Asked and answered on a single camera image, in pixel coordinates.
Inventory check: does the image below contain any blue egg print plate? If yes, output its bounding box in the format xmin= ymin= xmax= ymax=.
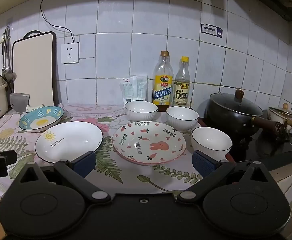
xmin=19 ymin=106 xmax=65 ymax=133

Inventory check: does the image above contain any metal hanging ladle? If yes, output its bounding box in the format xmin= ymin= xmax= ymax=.
xmin=2 ymin=27 xmax=16 ymax=82

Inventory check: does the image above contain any white sun print plate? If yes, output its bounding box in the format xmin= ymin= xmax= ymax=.
xmin=35 ymin=121 xmax=103 ymax=164

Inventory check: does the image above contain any white ribbed bowl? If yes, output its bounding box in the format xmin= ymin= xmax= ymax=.
xmin=166 ymin=106 xmax=199 ymax=131
xmin=124 ymin=100 xmax=158 ymax=122
xmin=191 ymin=127 xmax=233 ymax=160

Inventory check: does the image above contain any white handled cleaver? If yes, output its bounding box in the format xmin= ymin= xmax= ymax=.
xmin=9 ymin=93 xmax=45 ymax=113

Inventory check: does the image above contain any pink rabbit print plate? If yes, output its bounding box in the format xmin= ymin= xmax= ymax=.
xmin=112 ymin=121 xmax=186 ymax=166

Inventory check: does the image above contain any glass lid with wooden knob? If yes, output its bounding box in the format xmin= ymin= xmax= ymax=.
xmin=210 ymin=89 xmax=264 ymax=117

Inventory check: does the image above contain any blue white wall sticker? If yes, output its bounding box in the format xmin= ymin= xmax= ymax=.
xmin=201 ymin=24 xmax=223 ymax=38

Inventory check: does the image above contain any black gas stove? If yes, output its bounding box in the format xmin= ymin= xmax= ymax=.
xmin=200 ymin=116 xmax=292 ymax=173

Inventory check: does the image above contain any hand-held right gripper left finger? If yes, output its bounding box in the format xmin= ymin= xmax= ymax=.
xmin=16 ymin=151 xmax=111 ymax=204

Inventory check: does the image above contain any black cooking pot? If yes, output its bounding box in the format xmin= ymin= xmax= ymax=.
xmin=206 ymin=100 xmax=287 ymax=138

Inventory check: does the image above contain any floral tablecloth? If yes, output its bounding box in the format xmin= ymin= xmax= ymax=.
xmin=0 ymin=104 xmax=234 ymax=217

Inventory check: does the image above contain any black cable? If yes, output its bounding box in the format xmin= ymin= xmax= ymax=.
xmin=40 ymin=0 xmax=221 ymax=43

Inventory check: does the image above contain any beige cutting board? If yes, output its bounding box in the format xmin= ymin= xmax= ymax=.
xmin=12 ymin=31 xmax=57 ymax=108

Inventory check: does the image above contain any small white saucepan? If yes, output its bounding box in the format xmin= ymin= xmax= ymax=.
xmin=269 ymin=102 xmax=292 ymax=133

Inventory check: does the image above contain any gold capped cooking wine bottle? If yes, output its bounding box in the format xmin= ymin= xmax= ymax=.
xmin=153 ymin=51 xmax=174 ymax=112

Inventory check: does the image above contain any white wall socket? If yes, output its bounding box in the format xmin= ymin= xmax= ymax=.
xmin=61 ymin=42 xmax=79 ymax=64

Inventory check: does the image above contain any yellow capped vinegar bottle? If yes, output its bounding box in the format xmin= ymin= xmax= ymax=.
xmin=174 ymin=56 xmax=191 ymax=108

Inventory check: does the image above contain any white handled hanging utensil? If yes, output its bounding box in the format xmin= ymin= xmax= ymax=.
xmin=0 ymin=27 xmax=11 ymax=50

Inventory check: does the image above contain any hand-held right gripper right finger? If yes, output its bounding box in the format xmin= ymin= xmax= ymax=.
xmin=176 ymin=150 xmax=272 ymax=204

